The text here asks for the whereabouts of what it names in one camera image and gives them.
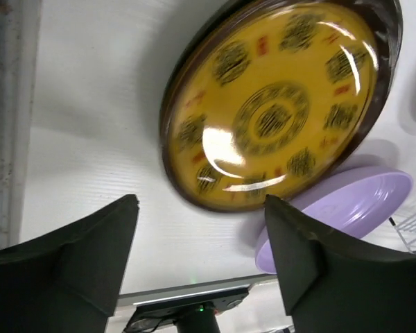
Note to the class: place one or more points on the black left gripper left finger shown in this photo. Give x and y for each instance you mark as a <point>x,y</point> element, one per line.
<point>68,280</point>

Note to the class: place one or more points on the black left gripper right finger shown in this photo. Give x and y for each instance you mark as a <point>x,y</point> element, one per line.
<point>332,282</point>

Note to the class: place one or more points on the lavender purple plate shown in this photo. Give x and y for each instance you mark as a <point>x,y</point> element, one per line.
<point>356,201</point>

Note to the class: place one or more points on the yellow brown plate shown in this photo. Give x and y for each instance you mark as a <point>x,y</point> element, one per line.
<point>271,96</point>

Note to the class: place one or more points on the clear wire dish rack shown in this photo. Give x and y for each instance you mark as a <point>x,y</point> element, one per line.
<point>406,231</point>

